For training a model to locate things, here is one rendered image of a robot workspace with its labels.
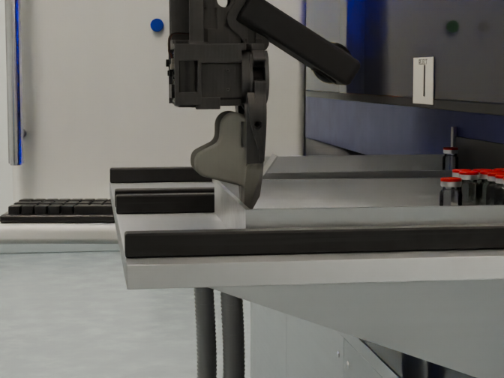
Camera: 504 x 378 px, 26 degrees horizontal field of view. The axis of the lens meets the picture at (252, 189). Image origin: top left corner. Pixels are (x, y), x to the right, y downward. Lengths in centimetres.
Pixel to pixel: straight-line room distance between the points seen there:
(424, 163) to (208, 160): 67
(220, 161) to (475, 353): 29
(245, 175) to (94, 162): 94
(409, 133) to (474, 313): 79
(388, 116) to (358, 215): 97
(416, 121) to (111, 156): 52
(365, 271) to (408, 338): 13
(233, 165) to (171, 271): 13
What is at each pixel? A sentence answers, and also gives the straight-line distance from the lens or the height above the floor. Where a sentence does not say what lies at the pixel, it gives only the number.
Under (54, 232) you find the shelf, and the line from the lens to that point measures 165.
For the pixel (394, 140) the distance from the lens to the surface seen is 185.
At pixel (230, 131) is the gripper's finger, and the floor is 98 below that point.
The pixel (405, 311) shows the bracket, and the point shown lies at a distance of 99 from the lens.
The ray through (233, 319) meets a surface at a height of 59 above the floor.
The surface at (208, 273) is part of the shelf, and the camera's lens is 86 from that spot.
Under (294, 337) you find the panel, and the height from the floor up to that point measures 47.
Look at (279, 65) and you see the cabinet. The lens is 185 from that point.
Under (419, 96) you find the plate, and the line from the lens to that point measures 144.
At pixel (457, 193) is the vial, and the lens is 107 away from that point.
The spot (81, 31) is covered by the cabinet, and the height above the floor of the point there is 110.
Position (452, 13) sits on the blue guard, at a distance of 133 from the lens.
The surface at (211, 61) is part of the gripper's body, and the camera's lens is 93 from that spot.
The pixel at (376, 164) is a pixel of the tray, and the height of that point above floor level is 90.
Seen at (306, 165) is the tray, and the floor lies 90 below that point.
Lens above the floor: 103
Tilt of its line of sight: 6 degrees down
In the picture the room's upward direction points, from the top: straight up
